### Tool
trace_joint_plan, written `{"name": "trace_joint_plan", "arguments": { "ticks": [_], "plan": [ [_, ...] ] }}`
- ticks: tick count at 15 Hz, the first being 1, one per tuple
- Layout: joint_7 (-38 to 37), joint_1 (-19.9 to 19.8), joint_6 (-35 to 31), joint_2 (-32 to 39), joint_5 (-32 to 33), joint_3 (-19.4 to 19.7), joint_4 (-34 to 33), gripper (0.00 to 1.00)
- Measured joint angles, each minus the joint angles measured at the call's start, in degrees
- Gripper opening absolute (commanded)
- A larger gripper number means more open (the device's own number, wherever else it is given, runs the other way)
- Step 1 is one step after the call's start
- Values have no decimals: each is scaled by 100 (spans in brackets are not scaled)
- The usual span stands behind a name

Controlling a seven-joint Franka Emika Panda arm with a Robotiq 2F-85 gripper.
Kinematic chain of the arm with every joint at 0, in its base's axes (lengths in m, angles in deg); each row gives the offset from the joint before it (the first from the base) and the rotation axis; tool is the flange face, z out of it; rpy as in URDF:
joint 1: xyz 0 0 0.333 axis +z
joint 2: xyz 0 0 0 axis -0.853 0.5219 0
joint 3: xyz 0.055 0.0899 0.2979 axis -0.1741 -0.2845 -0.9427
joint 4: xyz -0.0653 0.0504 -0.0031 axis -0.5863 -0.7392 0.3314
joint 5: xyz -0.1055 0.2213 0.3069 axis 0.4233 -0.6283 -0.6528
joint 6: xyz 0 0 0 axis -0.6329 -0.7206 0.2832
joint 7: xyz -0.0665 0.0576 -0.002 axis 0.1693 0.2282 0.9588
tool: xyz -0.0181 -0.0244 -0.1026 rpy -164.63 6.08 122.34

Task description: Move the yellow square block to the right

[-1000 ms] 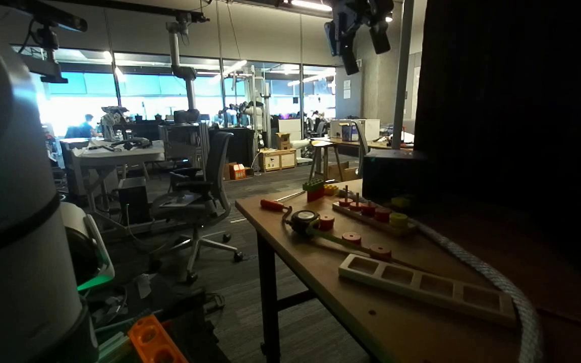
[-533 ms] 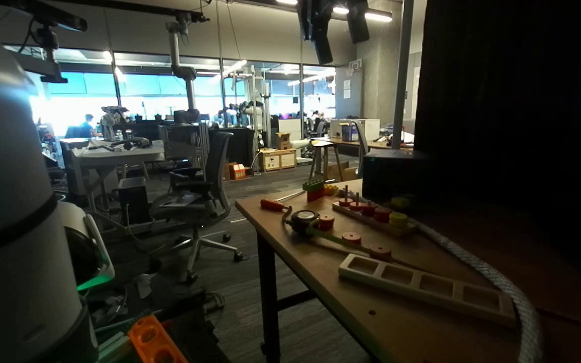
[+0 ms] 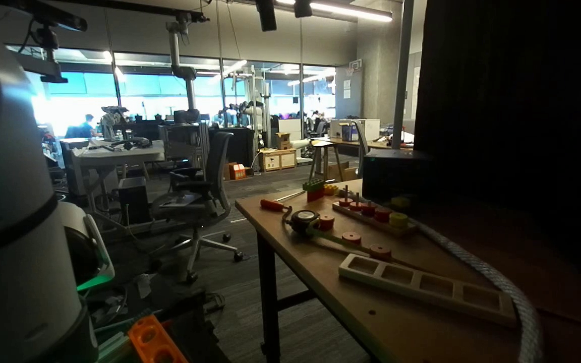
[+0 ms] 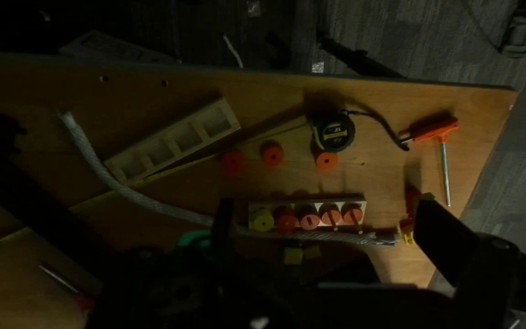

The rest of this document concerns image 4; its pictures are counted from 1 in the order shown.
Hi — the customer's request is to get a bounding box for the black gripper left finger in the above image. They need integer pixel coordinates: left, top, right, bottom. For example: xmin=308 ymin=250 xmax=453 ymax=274
xmin=210 ymin=195 xmax=239 ymax=261

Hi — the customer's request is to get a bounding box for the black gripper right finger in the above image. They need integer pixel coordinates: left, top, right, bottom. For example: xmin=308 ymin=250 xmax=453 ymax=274
xmin=412 ymin=197 xmax=520 ymax=329

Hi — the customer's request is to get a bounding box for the small yellow square block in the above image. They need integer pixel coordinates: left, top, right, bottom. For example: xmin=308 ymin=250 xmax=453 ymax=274
xmin=283 ymin=245 xmax=306 ymax=268

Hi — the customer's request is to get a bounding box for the yellow round peg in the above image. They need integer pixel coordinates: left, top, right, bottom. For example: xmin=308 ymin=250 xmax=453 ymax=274
xmin=250 ymin=208 xmax=275 ymax=234

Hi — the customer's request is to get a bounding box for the yellow toy brick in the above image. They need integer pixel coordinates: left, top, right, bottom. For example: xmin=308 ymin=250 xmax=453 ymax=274
xmin=396 ymin=219 xmax=418 ymax=247

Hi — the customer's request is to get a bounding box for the red round peg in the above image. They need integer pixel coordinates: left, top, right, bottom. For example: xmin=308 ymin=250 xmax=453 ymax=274
xmin=317 ymin=206 xmax=343 ymax=232
xmin=296 ymin=206 xmax=321 ymax=232
xmin=274 ymin=208 xmax=299 ymax=234
xmin=339 ymin=203 xmax=363 ymax=228

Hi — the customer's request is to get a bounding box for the orange round disc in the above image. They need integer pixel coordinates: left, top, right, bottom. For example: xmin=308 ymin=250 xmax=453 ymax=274
xmin=219 ymin=148 xmax=246 ymax=173
xmin=312 ymin=150 xmax=339 ymax=173
xmin=257 ymin=139 xmax=285 ymax=168

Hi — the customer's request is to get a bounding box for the red toy brick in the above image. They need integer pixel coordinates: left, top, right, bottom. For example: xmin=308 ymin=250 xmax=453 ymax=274
xmin=401 ymin=184 xmax=425 ymax=215

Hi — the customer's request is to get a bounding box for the wooden peg tray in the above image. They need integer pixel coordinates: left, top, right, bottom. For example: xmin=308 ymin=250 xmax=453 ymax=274
xmin=246 ymin=194 xmax=370 ymax=237

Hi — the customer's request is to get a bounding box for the white compartment tray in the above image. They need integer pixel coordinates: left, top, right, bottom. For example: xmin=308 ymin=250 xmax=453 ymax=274
xmin=102 ymin=95 xmax=243 ymax=186

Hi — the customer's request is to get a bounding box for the black yellow tape measure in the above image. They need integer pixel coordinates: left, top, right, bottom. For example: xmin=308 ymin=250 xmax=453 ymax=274
xmin=306 ymin=104 xmax=412 ymax=155

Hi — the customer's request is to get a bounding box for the black angled metal bar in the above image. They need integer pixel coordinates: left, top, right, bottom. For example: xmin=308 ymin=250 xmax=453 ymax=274
xmin=316 ymin=31 xmax=407 ymax=82

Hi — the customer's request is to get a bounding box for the white flexible hose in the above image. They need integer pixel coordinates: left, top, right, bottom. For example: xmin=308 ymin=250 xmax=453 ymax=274
xmin=56 ymin=109 xmax=400 ymax=247

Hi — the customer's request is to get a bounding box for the orange T-handle screwdriver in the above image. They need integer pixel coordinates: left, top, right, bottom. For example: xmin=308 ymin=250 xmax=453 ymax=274
xmin=396 ymin=111 xmax=462 ymax=210

